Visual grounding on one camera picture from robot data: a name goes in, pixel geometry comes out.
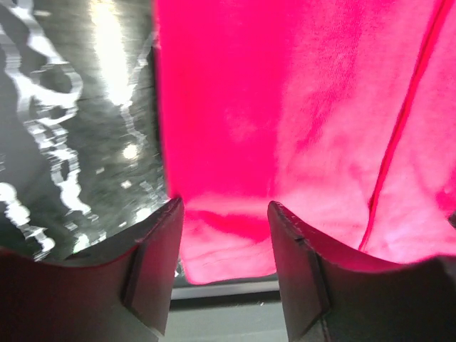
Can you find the red t shirt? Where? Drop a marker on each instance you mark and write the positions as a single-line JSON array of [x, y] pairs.
[[343, 111]]

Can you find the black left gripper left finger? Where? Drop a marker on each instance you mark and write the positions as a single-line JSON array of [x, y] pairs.
[[116, 290]]

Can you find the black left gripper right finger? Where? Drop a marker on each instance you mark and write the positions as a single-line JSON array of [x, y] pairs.
[[332, 292]]

